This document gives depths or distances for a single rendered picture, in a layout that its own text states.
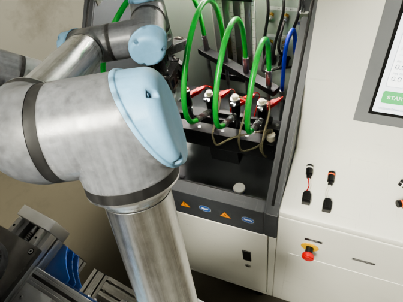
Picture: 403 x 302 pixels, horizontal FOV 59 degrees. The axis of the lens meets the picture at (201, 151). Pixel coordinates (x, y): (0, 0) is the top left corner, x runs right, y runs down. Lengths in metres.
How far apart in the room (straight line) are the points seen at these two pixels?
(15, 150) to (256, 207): 0.75
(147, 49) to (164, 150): 0.40
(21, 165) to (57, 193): 2.08
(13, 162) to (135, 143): 0.13
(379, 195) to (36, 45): 2.48
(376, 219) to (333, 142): 0.23
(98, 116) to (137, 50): 0.39
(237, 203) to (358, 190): 0.33
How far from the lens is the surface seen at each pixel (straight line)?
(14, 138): 0.40
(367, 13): 0.89
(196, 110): 1.22
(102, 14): 1.26
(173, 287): 0.51
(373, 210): 1.03
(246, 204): 1.03
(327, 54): 0.93
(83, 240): 2.24
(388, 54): 0.93
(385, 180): 1.09
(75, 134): 0.37
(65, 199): 2.43
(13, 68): 0.91
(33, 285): 1.13
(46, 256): 1.16
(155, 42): 0.73
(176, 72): 0.94
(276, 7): 1.17
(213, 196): 1.05
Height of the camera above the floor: 1.87
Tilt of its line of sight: 54 degrees down
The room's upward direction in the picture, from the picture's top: 14 degrees counter-clockwise
